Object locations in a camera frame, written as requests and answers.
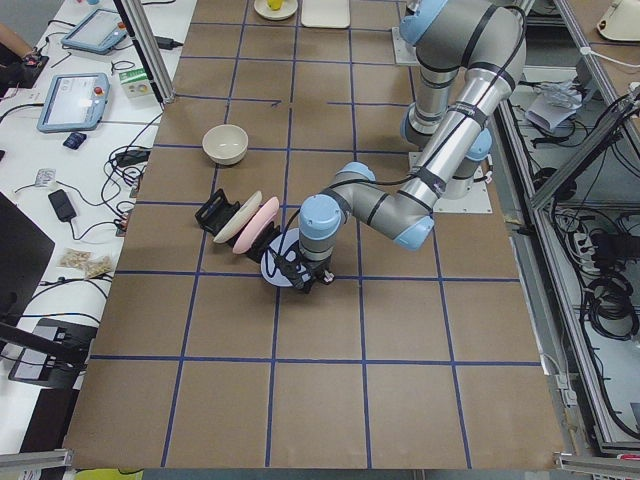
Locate black phone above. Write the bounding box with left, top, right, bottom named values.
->
left=48, top=189, right=77, bottom=222

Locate cream plate in rack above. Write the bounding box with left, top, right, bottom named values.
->
left=213, top=190, right=262, bottom=244

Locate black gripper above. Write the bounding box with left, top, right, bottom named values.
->
left=277, top=253, right=334, bottom=293

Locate black plate rack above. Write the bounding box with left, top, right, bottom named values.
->
left=195, top=189, right=281, bottom=263

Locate teach pendant tablet far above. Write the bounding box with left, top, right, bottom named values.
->
left=61, top=8, right=127, bottom=55

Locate cream bowl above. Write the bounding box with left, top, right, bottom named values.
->
left=202, top=124, right=248, bottom=166

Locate teach pendant tablet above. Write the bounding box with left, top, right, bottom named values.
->
left=37, top=73, right=110, bottom=133
left=61, top=8, right=127, bottom=55

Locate pink plate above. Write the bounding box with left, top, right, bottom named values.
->
left=232, top=197, right=280, bottom=255

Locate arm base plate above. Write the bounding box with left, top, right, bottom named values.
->
left=431, top=154, right=493, bottom=214

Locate white rectangular tray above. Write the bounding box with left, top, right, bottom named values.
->
left=301, top=0, right=351, bottom=29

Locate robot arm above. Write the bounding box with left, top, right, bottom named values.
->
left=261, top=1, right=527, bottom=293

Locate aluminium frame post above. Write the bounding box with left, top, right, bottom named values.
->
left=113, top=0, right=175, bottom=105

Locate black monitor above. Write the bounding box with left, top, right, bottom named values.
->
left=0, top=194, right=55, bottom=326

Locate cream round plate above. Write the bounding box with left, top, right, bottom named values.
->
left=253, top=0, right=299, bottom=21

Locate green white carton box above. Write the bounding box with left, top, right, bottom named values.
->
left=118, top=68, right=153, bottom=98

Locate yellow lemon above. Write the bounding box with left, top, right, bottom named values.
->
left=267, top=0, right=284, bottom=11

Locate blue plate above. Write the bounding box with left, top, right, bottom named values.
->
left=260, top=228, right=310, bottom=289

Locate black power adapter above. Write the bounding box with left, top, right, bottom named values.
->
left=155, top=36, right=183, bottom=50

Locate teach pendant tablet near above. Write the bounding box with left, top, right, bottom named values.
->
left=37, top=73, right=110, bottom=133

